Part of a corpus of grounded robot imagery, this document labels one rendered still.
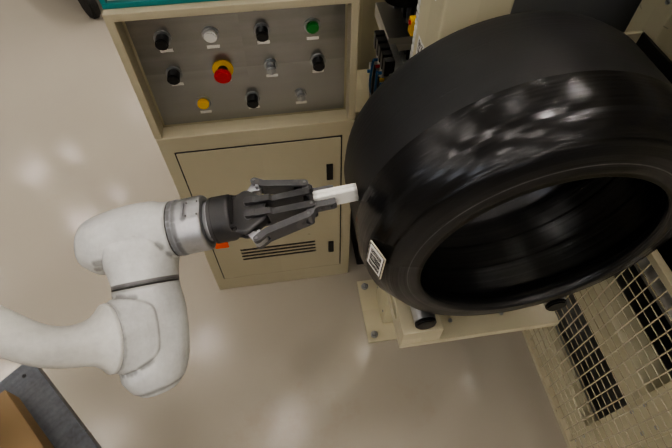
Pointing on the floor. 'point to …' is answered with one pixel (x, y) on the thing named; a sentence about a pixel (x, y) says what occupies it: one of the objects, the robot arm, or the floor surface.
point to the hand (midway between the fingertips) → (335, 196)
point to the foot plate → (377, 331)
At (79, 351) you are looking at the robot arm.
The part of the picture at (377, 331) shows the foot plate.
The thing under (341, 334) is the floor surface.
